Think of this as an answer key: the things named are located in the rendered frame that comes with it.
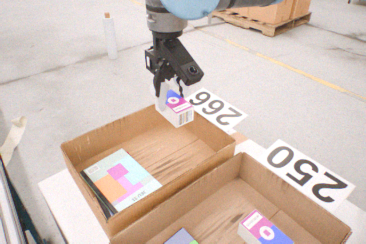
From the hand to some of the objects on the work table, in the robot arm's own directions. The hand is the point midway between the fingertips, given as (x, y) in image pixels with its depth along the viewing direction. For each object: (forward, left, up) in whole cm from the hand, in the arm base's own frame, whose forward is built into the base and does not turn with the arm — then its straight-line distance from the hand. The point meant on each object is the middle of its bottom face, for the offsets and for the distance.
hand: (173, 104), depth 72 cm
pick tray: (+9, 0, -18) cm, 20 cm away
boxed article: (+3, +34, -18) cm, 38 cm away
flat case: (+18, 0, -17) cm, 25 cm away
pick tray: (+12, +31, -18) cm, 38 cm away
